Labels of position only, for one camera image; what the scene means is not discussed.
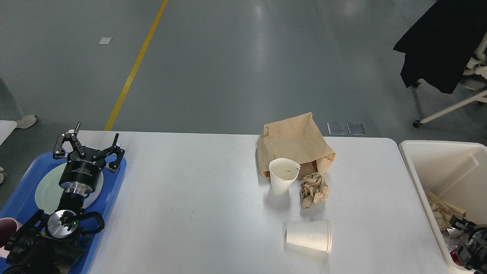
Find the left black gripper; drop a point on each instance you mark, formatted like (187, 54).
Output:
(81, 172)

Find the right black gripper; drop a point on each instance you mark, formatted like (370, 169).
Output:
(472, 251)

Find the crushed red soda can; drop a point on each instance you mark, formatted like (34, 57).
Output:
(455, 258)

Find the mint green plate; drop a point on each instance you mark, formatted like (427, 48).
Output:
(48, 192)

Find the pink ribbed mug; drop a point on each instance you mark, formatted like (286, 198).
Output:
(8, 227)

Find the large brown paper bag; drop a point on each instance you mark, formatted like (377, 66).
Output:
(298, 139)

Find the white paper cup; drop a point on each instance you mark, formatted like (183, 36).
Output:
(283, 172)
(315, 235)

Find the silver foil bag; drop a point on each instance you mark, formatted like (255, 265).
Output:
(452, 238)

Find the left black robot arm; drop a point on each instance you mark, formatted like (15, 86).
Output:
(62, 202)

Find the brown paper in foil bag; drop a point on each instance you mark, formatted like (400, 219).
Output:
(442, 213)

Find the beige plastic bin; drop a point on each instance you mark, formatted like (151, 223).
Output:
(456, 172)

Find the person's white shoe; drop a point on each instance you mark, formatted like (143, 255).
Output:
(26, 121)

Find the blue plastic tray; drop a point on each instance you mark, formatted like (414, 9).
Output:
(21, 204)

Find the person's grey trouser leg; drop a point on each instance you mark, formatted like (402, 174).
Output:
(9, 107)

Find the floor outlet plate right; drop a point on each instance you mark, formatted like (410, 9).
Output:
(356, 129)

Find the floor outlet plate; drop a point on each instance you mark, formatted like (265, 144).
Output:
(336, 129)
(356, 129)

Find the lying white paper cup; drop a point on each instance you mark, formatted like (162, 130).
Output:
(315, 235)

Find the white office chair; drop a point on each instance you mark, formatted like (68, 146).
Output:
(473, 78)

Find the crumpled brown paper ball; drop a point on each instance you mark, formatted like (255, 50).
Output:
(314, 190)

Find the floor outlet plate left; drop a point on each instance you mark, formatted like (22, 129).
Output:
(336, 129)

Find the black jacket on chair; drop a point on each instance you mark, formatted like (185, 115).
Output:
(440, 43)

